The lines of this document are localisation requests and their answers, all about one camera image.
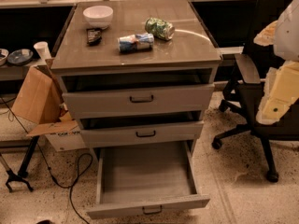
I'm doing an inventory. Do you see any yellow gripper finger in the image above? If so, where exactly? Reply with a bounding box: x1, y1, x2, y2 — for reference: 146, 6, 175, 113
256, 61, 299, 125
253, 21, 278, 47

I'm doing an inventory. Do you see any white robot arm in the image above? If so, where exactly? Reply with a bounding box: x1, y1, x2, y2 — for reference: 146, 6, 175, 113
253, 0, 299, 125

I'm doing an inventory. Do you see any top grey drawer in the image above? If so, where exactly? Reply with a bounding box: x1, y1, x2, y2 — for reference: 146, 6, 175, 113
63, 84, 214, 119

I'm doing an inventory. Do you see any grey drawer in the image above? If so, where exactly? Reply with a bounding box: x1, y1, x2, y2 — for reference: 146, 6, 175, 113
81, 121, 204, 147
87, 141, 209, 219
63, 84, 214, 119

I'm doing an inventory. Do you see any middle grey drawer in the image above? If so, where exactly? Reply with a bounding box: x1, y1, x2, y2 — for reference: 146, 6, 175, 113
81, 121, 204, 147

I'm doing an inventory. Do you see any blue white soda can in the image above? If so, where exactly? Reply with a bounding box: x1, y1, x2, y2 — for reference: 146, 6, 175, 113
118, 33, 154, 53

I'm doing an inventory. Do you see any grey drawer cabinet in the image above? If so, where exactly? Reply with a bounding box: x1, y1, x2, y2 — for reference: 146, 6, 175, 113
51, 0, 221, 148

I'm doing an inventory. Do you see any bottom grey drawer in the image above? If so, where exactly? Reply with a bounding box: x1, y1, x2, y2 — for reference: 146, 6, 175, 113
87, 141, 209, 219

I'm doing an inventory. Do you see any black office chair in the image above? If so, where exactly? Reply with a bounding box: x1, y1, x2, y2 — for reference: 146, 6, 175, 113
212, 0, 299, 182

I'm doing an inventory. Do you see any white bowl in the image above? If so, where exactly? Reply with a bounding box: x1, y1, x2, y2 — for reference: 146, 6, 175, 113
83, 6, 113, 29

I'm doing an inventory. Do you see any dark snack packet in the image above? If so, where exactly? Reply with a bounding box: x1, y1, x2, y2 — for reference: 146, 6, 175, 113
87, 28, 102, 46

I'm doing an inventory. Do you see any white paper cup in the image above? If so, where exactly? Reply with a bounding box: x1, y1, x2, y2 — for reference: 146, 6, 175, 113
34, 41, 51, 60

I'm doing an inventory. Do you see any brown cardboard box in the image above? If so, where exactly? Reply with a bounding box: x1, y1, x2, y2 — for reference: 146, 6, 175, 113
12, 65, 86, 151

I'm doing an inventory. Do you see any dark blue plate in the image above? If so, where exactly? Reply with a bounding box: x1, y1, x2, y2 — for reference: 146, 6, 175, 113
7, 49, 34, 66

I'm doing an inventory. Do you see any small bowl at left edge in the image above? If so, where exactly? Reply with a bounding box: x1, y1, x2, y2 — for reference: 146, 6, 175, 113
0, 49, 9, 66

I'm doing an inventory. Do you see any black stand leg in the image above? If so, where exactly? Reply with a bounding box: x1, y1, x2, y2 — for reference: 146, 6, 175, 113
18, 136, 39, 178

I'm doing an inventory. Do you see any black clamp tool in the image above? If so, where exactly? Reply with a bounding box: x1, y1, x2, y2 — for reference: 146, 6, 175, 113
0, 153, 34, 192

